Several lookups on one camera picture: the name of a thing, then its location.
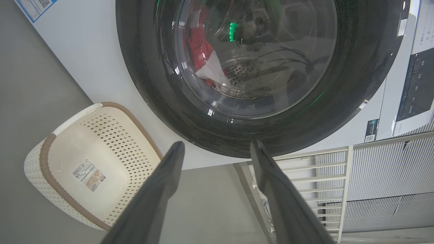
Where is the black round glass washer door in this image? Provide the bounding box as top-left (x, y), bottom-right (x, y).
top-left (115, 0), bottom-right (411, 159)

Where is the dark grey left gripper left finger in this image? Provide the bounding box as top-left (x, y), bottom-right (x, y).
top-left (100, 141), bottom-right (185, 244)

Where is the white metal railing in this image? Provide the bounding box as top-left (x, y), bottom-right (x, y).
top-left (234, 130), bottom-right (434, 244)

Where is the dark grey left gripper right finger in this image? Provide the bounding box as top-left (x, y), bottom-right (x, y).
top-left (250, 140), bottom-right (335, 244)

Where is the small black QR sticker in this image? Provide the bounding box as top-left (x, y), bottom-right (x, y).
top-left (364, 119), bottom-right (379, 143)

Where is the printed label sticker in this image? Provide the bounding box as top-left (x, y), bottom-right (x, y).
top-left (71, 158), bottom-right (106, 192)

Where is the red and white garment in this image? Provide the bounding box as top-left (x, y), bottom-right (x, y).
top-left (186, 5), bottom-right (233, 88)

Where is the white washing machine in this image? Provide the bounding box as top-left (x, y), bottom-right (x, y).
top-left (14, 0), bottom-right (434, 170)

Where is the blue energy label sticker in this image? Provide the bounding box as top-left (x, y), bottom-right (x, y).
top-left (15, 0), bottom-right (58, 23)

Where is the cream perforated laundry basket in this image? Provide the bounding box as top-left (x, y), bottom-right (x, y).
top-left (24, 102), bottom-right (165, 231)

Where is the dark washing machine control panel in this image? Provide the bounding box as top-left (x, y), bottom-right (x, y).
top-left (396, 47), bottom-right (434, 122)

